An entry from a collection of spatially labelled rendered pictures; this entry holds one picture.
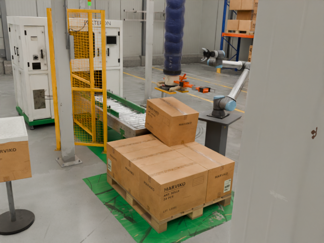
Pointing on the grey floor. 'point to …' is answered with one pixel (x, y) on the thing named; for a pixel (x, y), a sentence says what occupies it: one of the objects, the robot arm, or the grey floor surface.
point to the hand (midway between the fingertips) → (201, 54)
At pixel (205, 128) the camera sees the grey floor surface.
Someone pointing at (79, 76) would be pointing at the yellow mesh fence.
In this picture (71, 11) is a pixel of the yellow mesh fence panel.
